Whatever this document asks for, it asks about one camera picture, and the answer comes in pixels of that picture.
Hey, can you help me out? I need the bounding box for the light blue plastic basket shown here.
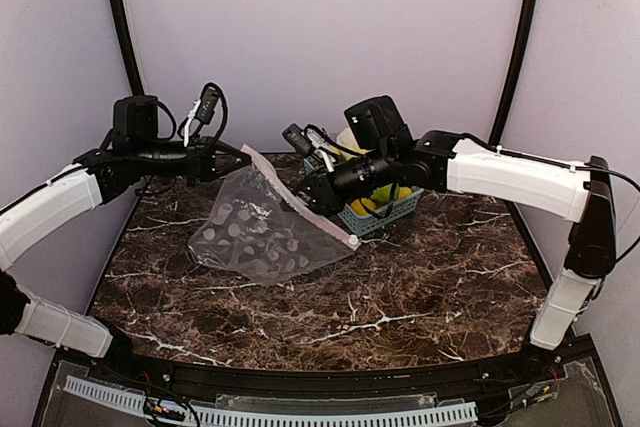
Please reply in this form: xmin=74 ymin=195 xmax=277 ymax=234
xmin=307 ymin=156 xmax=423 ymax=236

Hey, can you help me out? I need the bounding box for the green pepper toy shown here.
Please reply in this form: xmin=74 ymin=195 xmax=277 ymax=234
xmin=370 ymin=183 xmax=400 ymax=206

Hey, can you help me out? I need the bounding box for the white cable duct strip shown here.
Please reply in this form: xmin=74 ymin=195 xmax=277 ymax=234
xmin=61 ymin=376 xmax=478 ymax=426

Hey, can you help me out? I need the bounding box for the yellow lemon toy front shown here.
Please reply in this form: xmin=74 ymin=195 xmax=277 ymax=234
xmin=350 ymin=198 xmax=377 ymax=217

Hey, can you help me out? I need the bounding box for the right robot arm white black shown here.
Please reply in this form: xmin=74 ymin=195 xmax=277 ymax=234
xmin=295 ymin=95 xmax=617 ymax=350

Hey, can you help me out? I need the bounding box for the small yellow fruit toy right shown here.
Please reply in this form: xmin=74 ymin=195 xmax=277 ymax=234
xmin=396 ymin=187 xmax=413 ymax=200

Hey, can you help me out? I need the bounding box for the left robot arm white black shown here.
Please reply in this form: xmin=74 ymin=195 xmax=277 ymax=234
xmin=1 ymin=84 xmax=251 ymax=359

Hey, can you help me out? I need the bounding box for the napa cabbage toy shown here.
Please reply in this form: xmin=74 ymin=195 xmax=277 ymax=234
xmin=335 ymin=127 xmax=368 ymax=160

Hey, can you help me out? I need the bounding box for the clear zip top bag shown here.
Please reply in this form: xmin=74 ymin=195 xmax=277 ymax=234
xmin=188 ymin=145 xmax=361 ymax=286

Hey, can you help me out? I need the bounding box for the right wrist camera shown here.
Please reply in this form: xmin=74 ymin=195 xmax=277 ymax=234
xmin=282 ymin=123 xmax=340 ymax=172

